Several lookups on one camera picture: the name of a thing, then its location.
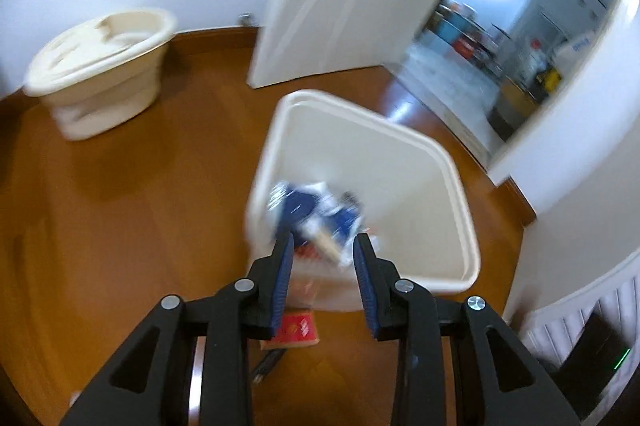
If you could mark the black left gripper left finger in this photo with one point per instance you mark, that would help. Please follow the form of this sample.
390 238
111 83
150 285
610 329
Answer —
147 379

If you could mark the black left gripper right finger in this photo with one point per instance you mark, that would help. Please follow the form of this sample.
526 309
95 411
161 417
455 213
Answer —
497 381

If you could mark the white square trash bin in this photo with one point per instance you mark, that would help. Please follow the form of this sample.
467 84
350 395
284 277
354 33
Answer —
412 198

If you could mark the cream oval trash bin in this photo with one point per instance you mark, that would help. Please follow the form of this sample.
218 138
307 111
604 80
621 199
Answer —
103 72

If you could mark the black pen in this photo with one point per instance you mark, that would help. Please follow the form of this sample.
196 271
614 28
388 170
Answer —
266 365

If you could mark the white louvered cabinet door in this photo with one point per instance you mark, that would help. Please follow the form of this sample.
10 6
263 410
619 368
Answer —
551 332

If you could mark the red cigarette pack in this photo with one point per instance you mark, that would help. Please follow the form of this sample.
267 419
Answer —
298 329

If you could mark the black electronic device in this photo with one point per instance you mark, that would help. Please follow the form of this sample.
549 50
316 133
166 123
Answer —
592 363

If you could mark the blue patterned wrapper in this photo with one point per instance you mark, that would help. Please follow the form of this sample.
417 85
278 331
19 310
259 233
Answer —
323 225

